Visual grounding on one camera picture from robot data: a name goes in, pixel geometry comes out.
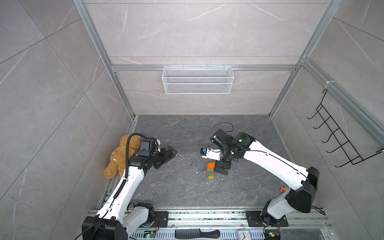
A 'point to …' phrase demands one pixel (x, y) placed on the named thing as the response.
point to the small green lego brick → (211, 175)
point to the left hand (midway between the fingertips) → (173, 153)
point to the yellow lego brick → (211, 177)
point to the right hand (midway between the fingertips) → (220, 160)
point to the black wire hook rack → (347, 150)
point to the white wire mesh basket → (198, 80)
